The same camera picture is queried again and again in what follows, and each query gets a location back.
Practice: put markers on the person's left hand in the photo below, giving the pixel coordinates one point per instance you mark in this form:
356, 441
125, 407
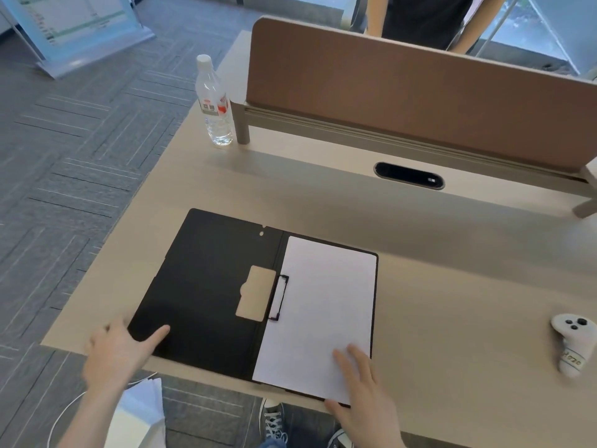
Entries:
112, 356

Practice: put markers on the person's right hand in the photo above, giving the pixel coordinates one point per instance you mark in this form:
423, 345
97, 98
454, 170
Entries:
368, 405

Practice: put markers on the person's right thumb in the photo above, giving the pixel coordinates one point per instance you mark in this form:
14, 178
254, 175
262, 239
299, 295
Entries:
336, 405

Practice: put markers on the person's right middle finger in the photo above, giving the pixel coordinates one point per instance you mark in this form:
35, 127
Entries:
360, 363

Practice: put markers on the person's left thumb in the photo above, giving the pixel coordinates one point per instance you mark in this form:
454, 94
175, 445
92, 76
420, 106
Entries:
154, 336

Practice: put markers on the white paper sheet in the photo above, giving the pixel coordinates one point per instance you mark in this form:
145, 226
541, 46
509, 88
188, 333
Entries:
317, 312

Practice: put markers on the black clipboard folder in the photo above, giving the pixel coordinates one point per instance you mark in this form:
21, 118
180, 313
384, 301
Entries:
205, 284

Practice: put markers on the person's left forearm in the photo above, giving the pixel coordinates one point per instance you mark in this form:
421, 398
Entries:
93, 419

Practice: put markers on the person's right black sneaker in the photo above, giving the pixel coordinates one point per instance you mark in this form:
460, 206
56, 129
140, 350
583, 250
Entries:
341, 440

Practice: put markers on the person's black sneaker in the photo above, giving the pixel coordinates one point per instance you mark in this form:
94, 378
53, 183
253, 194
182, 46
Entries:
341, 440
273, 422

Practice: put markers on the person's left black sneaker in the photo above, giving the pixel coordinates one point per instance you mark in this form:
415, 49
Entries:
273, 422

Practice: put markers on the white paper bag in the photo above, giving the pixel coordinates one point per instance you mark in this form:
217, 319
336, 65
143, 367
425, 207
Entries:
137, 422

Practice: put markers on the black metal clip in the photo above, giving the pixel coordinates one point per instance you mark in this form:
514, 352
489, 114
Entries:
278, 298

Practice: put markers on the white handheld controller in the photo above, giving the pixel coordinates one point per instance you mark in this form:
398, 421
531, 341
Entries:
574, 342

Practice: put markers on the clear plastic water bottle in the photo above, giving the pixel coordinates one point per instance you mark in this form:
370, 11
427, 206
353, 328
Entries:
215, 107

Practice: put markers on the brown desk divider panel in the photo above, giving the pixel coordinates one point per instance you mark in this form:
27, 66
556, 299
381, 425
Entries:
410, 97

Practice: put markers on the white display stand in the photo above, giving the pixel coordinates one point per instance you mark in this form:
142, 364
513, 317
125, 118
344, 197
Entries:
70, 27

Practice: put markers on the grey chair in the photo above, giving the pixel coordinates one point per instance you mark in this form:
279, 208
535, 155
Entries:
355, 11

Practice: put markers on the grey divider frame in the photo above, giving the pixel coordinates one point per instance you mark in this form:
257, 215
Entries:
326, 128

